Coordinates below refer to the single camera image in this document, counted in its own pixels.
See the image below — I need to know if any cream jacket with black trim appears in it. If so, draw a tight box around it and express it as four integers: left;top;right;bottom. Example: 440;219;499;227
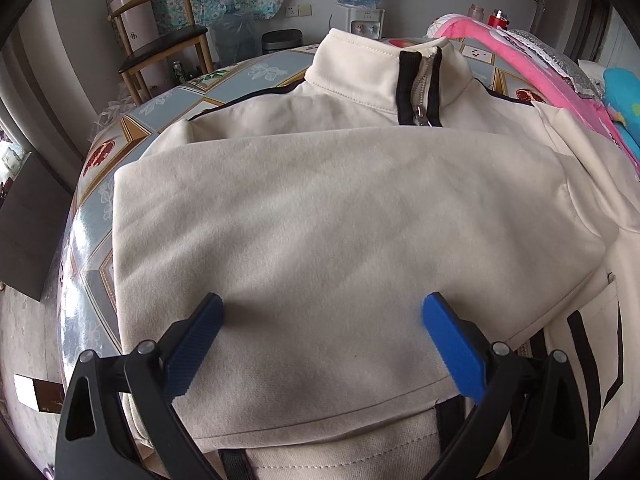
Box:
113;30;639;479

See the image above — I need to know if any fruit pattern table cloth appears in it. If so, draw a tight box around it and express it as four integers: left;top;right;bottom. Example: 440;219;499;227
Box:
56;37;551;386

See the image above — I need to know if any brown cardboard box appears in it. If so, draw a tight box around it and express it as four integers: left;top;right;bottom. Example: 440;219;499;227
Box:
13;374;65;414

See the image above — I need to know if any dark grey cabinet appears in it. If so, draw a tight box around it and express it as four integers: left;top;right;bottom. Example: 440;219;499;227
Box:
0;154;72;300

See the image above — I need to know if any pink floral blanket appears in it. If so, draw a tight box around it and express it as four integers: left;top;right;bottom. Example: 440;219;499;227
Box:
426;13;639;167

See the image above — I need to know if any grey lace cloth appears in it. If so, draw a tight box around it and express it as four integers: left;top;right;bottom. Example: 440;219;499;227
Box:
502;29;603;100

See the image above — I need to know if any blue pillow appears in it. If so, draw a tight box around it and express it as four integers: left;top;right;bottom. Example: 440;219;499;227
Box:
603;67;640;159

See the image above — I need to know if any wooden chair with black seat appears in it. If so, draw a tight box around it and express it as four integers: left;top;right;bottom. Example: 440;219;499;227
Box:
106;0;215;106

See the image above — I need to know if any empty clear water jug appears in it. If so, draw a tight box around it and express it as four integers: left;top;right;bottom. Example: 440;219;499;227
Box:
213;11;262;66

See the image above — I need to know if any black rice cooker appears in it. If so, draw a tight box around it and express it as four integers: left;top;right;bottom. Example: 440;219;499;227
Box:
262;29;304;54

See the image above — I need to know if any white water dispenser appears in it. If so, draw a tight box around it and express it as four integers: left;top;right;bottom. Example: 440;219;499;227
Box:
346;6;385;40

